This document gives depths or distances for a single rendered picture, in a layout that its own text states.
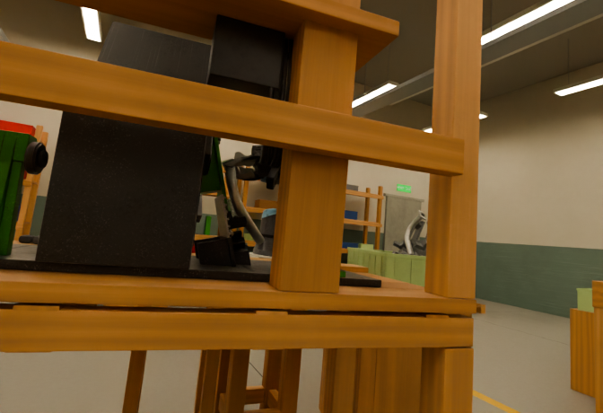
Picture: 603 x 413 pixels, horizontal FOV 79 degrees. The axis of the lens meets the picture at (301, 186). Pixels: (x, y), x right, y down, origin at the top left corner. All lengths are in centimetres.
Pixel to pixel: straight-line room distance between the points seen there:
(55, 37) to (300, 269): 682
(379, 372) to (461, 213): 97
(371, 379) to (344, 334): 93
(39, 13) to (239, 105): 685
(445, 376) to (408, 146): 56
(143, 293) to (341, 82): 62
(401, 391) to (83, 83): 164
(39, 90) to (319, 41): 57
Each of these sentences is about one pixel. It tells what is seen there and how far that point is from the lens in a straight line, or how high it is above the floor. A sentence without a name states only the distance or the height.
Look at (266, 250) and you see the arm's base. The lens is 174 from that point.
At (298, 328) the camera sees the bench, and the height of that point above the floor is 81.
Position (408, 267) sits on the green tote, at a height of 90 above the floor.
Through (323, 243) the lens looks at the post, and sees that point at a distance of 82.
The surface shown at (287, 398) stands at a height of 30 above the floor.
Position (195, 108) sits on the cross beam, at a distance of 74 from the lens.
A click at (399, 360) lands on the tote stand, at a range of 182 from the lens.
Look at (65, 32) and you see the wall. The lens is 738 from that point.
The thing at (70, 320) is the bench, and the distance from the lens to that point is 79.
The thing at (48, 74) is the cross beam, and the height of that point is 123.
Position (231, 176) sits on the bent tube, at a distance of 111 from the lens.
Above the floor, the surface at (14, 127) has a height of 212.
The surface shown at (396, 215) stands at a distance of 877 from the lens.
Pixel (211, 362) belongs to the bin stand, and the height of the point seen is 47.
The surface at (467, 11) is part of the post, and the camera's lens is 123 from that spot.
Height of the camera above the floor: 100
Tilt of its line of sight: 8 degrees up
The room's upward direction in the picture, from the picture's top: 5 degrees clockwise
